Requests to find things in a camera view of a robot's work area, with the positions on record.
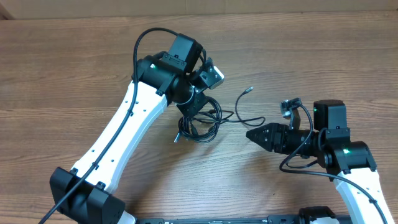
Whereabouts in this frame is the black usb cable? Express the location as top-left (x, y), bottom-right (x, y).
top-left (173, 86), bottom-right (267, 144)

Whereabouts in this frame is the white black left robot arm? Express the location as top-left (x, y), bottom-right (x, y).
top-left (50, 52), bottom-right (224, 223)

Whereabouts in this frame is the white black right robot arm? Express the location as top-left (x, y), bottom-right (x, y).
top-left (246, 123), bottom-right (394, 223)

